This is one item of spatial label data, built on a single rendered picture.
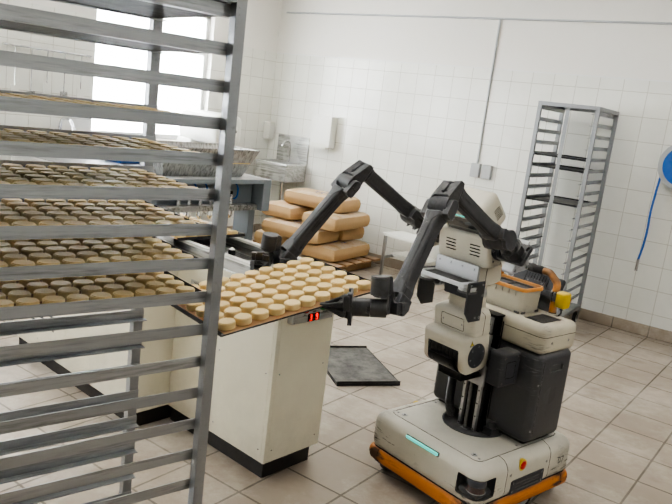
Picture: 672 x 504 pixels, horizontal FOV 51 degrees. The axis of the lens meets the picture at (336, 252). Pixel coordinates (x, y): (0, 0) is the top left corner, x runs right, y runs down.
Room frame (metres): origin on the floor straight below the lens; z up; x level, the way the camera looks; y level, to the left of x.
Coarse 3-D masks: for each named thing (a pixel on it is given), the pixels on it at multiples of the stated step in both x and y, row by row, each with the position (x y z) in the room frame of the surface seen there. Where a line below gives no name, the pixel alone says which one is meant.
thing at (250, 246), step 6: (228, 240) 3.39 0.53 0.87; (234, 240) 3.36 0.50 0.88; (240, 240) 3.33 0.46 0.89; (246, 240) 3.32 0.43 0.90; (228, 246) 3.38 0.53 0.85; (234, 246) 3.36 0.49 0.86; (240, 246) 3.33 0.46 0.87; (246, 246) 3.30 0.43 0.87; (252, 246) 3.27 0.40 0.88; (258, 246) 3.24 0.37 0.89; (246, 252) 3.30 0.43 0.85; (300, 258) 3.07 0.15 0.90
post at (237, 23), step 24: (240, 0) 1.76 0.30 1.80; (240, 24) 1.76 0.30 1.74; (240, 48) 1.77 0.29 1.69; (240, 72) 1.77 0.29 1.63; (216, 192) 1.77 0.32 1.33; (216, 216) 1.76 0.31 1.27; (216, 240) 1.75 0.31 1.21; (216, 264) 1.76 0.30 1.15; (216, 288) 1.76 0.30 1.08; (216, 312) 1.77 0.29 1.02; (216, 336) 1.77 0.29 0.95; (192, 456) 1.77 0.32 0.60; (192, 480) 1.76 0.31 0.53
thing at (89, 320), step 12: (108, 312) 2.04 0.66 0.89; (120, 312) 2.06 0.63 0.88; (132, 312) 2.09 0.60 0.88; (0, 324) 1.84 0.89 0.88; (12, 324) 1.86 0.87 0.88; (24, 324) 1.88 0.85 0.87; (36, 324) 1.90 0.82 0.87; (48, 324) 1.92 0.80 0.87; (60, 324) 1.94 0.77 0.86; (72, 324) 1.97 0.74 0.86; (84, 324) 1.98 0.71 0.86; (96, 324) 2.00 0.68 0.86; (108, 324) 2.01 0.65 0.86
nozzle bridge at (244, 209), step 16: (176, 176) 3.20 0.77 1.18; (192, 176) 3.28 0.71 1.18; (256, 176) 3.61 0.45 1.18; (240, 192) 3.51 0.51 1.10; (256, 192) 3.54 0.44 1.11; (176, 208) 3.16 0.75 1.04; (192, 208) 3.23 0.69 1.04; (208, 208) 3.30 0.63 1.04; (240, 208) 3.45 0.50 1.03; (256, 208) 3.53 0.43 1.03; (240, 224) 3.62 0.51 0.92
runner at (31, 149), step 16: (0, 144) 1.44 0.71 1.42; (16, 144) 1.46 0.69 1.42; (32, 144) 1.48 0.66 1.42; (48, 144) 1.51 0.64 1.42; (64, 144) 1.53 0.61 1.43; (112, 160) 1.60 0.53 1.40; (128, 160) 1.62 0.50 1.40; (144, 160) 1.65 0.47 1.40; (160, 160) 1.68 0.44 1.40; (176, 160) 1.70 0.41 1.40; (192, 160) 1.73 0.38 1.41; (208, 160) 1.76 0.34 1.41
